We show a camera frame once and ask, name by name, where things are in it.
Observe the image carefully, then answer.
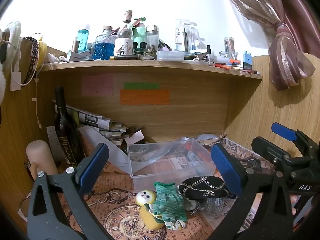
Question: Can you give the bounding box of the vintage clock print paper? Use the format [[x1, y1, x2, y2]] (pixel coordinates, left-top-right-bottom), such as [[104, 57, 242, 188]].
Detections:
[[17, 134, 277, 240]]

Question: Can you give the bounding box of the yellow plush doll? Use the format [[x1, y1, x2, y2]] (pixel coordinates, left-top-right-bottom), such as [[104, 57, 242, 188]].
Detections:
[[136, 189, 166, 230]]

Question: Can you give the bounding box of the stack of folded newspapers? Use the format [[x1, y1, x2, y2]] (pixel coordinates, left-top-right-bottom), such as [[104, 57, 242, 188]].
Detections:
[[52, 99, 128, 152]]

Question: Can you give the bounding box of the black patterned band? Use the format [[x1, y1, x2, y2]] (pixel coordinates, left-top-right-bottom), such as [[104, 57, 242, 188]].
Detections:
[[21, 37, 40, 86]]

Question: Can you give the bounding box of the black pouch with chain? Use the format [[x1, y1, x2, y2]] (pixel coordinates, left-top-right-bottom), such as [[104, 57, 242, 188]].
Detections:
[[178, 176, 230, 202]]

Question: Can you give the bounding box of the orange object behind box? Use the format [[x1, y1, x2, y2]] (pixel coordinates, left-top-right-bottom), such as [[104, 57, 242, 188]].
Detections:
[[184, 142, 213, 166]]

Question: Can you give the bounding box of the wooden desk shelf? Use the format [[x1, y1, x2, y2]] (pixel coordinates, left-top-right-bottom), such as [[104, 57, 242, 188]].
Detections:
[[37, 45, 263, 145]]

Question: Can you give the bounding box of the mauve striped curtain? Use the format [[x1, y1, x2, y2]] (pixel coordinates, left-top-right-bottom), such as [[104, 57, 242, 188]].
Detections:
[[217, 0, 320, 92]]

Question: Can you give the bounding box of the clear bottle silver cap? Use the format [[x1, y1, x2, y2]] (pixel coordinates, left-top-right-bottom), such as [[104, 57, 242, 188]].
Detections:
[[146, 25, 160, 52]]

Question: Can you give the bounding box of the dark wine bottle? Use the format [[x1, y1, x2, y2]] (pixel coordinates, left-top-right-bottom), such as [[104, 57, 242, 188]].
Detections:
[[53, 86, 81, 167]]

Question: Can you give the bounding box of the white printed paper strip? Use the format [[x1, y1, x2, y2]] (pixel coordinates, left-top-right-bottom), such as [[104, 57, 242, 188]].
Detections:
[[47, 126, 63, 163]]

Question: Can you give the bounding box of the glass jar of brushes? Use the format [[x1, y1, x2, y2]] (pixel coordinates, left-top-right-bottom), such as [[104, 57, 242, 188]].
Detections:
[[223, 37, 236, 56]]

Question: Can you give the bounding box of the teal liquid bottle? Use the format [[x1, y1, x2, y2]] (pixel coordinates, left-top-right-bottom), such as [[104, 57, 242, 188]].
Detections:
[[76, 24, 91, 53]]

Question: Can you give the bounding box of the green sticky note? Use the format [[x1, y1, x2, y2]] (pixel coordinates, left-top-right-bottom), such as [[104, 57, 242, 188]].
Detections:
[[123, 82, 160, 90]]

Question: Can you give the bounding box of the clear plastic box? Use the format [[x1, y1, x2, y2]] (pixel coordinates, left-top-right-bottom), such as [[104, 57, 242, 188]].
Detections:
[[127, 139, 221, 193]]

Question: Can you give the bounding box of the white charging cable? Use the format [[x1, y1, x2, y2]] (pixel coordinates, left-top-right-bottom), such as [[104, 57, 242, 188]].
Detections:
[[11, 32, 45, 130]]

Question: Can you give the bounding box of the mint green pump bottle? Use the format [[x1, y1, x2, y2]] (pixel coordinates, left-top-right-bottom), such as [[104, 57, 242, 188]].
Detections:
[[132, 17, 148, 50]]

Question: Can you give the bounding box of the pink sticky note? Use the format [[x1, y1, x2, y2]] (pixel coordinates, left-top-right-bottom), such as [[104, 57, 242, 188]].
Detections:
[[81, 74, 114, 96]]

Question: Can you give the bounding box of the yellow object on hook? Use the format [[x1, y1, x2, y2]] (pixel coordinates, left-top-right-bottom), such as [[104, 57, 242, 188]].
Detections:
[[37, 42, 48, 66]]

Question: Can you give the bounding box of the clear blister package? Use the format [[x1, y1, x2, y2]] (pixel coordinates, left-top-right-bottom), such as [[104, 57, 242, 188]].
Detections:
[[175, 18, 201, 52]]

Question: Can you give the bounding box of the flat clear plastic case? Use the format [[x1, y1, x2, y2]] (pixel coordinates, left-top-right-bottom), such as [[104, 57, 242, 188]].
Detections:
[[156, 50, 186, 61]]

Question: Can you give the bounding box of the green knit sock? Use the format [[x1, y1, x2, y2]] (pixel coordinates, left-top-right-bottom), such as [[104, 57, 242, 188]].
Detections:
[[152, 181, 188, 222]]

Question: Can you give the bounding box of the white paper tag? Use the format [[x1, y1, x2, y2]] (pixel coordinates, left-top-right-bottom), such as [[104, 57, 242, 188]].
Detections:
[[10, 71, 21, 91]]

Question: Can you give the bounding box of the person's right hand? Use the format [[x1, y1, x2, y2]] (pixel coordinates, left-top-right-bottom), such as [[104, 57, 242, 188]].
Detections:
[[290, 194, 300, 217]]

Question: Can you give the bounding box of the blue faceted glass bottle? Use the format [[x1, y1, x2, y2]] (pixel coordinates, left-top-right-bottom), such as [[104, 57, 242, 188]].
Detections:
[[94, 25, 116, 61]]

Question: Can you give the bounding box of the black and gold pen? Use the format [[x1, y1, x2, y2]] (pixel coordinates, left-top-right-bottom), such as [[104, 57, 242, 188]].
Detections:
[[110, 55, 142, 61]]

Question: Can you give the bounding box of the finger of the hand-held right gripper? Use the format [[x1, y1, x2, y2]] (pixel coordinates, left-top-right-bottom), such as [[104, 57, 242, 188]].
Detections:
[[251, 136, 293, 167], [271, 122, 320, 157]]

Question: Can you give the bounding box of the tall clear labelled bottle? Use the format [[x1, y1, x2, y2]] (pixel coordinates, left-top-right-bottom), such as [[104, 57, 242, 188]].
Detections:
[[114, 10, 135, 57]]

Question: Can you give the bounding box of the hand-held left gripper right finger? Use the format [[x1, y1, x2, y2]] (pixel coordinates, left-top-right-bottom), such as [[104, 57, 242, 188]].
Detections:
[[207, 144, 296, 240]]

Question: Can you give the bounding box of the small white carton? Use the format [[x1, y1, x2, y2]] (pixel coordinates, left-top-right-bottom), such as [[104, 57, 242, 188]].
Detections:
[[66, 50, 96, 62]]

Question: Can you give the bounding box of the grey knit cloth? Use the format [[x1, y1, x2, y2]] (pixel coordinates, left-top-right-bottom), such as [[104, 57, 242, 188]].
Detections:
[[184, 196, 237, 215]]

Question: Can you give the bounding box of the orange sticky note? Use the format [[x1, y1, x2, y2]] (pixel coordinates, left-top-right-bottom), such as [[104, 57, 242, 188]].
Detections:
[[120, 89, 171, 106]]

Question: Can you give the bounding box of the floral fabric piece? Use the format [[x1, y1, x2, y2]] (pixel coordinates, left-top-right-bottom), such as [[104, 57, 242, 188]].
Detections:
[[163, 218, 188, 231]]

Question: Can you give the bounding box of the blue plastic block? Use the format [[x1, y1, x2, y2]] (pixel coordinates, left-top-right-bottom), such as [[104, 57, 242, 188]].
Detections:
[[242, 51, 253, 70]]

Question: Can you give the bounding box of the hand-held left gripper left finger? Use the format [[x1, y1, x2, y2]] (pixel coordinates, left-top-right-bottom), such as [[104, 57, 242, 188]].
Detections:
[[27, 143, 112, 240]]

